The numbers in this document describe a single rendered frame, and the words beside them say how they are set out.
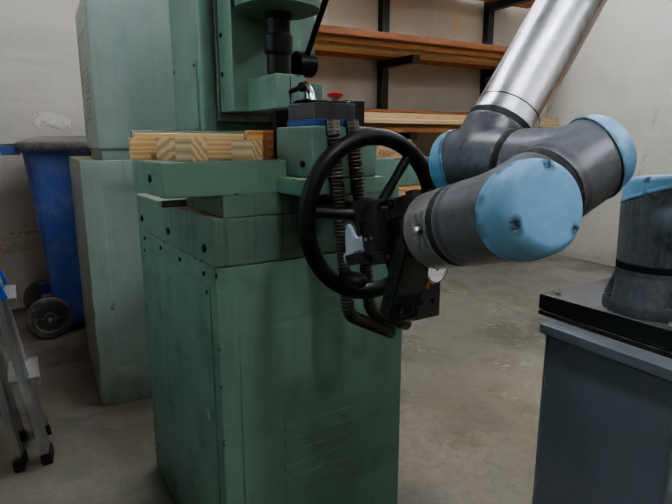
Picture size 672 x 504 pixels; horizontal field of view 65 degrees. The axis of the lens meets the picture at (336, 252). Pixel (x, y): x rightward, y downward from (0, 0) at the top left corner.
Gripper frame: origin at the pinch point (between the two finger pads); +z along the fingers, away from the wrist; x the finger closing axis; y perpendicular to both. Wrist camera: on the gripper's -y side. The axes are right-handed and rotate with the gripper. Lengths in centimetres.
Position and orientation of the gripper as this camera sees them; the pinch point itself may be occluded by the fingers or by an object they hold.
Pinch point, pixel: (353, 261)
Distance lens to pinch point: 79.7
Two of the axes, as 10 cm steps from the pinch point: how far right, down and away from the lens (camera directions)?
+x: -8.8, 1.1, -4.6
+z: -4.5, 0.9, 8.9
